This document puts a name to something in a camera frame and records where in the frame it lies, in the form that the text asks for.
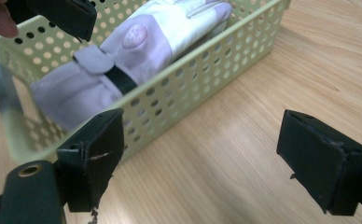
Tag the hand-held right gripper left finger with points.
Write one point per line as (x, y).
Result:
(92, 155)

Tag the pale green perforated plastic basket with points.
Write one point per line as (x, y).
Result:
(201, 68)

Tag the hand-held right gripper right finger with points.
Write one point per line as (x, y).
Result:
(322, 161)

